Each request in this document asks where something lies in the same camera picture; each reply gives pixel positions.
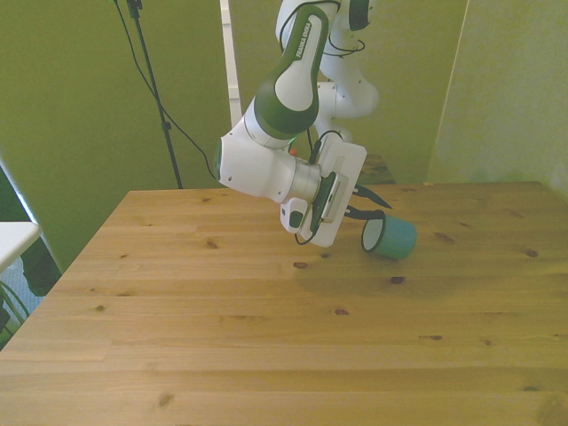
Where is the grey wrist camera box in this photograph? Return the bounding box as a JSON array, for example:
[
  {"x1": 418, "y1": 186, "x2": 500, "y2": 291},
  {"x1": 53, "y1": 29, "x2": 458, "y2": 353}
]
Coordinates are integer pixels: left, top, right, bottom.
[{"x1": 309, "y1": 171, "x2": 352, "y2": 224}]

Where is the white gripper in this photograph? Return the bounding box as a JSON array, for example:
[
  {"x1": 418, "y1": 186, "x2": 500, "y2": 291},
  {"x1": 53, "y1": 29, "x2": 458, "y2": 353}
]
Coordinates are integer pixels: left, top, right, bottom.
[{"x1": 297, "y1": 134, "x2": 393, "y2": 248}]

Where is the long black cable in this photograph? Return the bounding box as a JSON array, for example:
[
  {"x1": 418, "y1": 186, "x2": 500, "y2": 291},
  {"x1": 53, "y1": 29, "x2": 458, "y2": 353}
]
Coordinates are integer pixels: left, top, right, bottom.
[{"x1": 112, "y1": 0, "x2": 219, "y2": 182}]

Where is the black tripod stand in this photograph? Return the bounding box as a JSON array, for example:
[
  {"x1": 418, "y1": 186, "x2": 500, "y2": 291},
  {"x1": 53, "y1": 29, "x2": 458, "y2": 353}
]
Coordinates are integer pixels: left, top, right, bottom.
[{"x1": 125, "y1": 0, "x2": 185, "y2": 190}]

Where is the white side table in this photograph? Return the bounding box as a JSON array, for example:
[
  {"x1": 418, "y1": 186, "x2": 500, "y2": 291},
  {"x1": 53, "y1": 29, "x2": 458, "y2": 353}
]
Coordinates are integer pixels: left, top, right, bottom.
[{"x1": 0, "y1": 221, "x2": 43, "y2": 272}]

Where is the blue enamel mug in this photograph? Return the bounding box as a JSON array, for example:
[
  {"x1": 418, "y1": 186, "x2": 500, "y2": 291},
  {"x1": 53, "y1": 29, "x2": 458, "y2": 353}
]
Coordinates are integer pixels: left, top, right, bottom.
[{"x1": 359, "y1": 211, "x2": 419, "y2": 261}]

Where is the white vertical post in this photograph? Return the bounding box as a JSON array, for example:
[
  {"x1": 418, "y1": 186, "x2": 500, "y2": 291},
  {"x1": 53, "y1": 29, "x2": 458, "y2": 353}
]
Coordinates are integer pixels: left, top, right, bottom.
[{"x1": 219, "y1": 0, "x2": 245, "y2": 129}]

